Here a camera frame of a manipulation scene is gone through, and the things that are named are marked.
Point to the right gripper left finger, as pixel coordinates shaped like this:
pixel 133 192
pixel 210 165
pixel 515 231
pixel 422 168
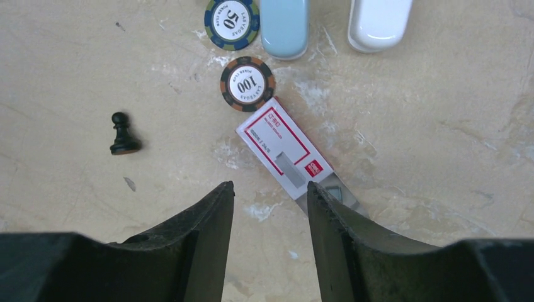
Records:
pixel 181 259

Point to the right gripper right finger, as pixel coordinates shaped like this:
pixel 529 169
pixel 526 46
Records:
pixel 359 260

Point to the small staple strip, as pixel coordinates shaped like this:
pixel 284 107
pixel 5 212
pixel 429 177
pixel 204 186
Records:
pixel 130 184

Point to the red white card box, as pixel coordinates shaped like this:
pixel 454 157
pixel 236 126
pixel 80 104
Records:
pixel 291 158

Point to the white stapler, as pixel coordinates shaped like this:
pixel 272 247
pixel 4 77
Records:
pixel 377 25

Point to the light blue stapler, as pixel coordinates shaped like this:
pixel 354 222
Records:
pixel 284 28

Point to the black chess pawn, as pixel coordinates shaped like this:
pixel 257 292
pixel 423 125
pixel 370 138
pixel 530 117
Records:
pixel 124 142

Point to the lower poker chip in row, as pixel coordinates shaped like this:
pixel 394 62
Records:
pixel 247 83

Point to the poker chip in row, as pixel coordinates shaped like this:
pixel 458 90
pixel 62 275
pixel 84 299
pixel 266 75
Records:
pixel 247 83
pixel 232 25

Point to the upper poker chip in row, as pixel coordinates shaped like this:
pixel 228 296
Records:
pixel 232 25

